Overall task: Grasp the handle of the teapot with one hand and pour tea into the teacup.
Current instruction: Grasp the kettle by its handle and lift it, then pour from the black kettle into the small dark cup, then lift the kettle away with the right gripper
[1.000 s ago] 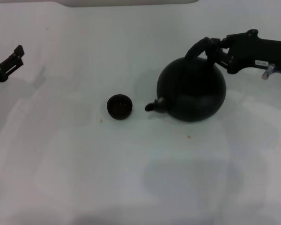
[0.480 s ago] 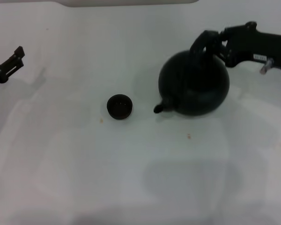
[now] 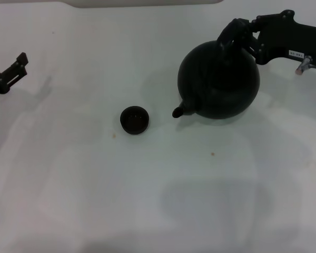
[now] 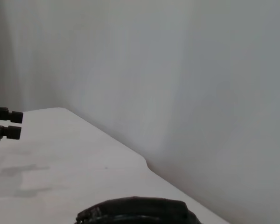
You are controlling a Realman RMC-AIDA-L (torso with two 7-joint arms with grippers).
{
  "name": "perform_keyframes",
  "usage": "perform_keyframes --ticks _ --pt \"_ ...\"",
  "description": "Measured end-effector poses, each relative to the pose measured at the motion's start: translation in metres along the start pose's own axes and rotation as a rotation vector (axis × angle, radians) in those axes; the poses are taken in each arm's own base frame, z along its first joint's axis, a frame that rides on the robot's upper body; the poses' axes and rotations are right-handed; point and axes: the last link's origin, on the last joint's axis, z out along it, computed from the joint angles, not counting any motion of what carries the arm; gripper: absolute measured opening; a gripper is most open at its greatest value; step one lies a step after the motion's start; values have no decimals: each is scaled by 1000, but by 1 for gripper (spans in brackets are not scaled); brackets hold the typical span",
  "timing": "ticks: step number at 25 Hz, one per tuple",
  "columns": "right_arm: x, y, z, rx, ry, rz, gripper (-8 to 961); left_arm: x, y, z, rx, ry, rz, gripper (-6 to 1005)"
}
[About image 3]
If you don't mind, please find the right wrist cable with plug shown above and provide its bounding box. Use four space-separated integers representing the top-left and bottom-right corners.
294 55 316 76

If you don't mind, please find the black round teapot with handle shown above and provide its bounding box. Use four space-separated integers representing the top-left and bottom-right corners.
172 18 261 121

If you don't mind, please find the small black teacup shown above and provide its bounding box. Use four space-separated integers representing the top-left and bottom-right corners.
120 105 150 136

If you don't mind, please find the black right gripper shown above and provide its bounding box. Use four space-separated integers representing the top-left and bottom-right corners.
233 9 316 65

